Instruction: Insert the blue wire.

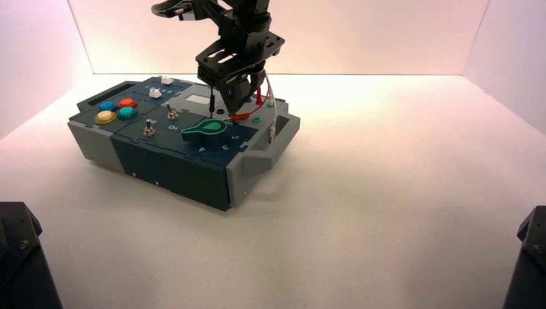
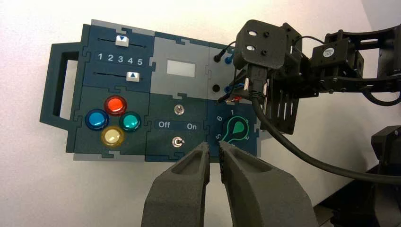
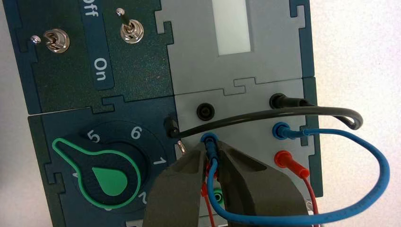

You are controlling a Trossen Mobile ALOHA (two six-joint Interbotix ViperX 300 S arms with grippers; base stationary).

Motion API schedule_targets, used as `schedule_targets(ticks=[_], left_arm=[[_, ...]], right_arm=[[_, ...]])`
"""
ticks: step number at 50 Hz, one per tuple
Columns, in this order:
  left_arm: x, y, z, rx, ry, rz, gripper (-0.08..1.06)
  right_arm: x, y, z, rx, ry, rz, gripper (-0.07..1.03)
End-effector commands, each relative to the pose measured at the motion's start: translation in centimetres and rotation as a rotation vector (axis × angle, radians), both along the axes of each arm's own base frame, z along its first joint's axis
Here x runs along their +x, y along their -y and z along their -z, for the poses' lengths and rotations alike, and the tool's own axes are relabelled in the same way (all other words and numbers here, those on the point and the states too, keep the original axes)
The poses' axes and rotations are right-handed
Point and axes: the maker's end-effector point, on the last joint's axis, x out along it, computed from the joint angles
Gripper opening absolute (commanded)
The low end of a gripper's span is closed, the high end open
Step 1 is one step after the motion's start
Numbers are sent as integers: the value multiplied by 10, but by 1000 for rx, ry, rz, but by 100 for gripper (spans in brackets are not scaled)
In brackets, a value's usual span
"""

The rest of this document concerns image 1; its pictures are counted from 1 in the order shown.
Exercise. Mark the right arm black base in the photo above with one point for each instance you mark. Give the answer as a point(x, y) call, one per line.
point(531, 273)

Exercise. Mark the metal toggle switch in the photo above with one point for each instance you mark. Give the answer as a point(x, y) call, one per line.
point(149, 129)
point(172, 113)

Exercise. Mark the yellow round push button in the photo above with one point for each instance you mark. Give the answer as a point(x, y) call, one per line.
point(105, 117)

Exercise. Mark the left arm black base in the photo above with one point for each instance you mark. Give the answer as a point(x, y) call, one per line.
point(21, 264)

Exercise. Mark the green round push button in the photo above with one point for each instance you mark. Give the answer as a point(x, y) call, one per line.
point(127, 113)

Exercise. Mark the red round push button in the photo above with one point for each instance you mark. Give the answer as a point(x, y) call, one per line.
point(128, 102)

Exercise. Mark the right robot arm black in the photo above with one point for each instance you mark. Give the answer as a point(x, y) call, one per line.
point(247, 17)

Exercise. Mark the white slider knob up arrow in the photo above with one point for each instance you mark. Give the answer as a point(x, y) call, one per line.
point(155, 93)

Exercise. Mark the blue round push button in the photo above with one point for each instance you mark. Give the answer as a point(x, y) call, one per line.
point(108, 106)

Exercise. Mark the white slider knob down arrow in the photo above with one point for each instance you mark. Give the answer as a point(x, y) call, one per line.
point(167, 80)

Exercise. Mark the green rotary knob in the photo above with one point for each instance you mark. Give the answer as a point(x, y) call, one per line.
point(204, 132)

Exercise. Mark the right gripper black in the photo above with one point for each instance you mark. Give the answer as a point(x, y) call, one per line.
point(239, 55)

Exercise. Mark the blue and grey task box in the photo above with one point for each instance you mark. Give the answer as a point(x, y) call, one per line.
point(170, 170)

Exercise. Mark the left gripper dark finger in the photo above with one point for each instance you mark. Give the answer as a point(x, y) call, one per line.
point(170, 9)

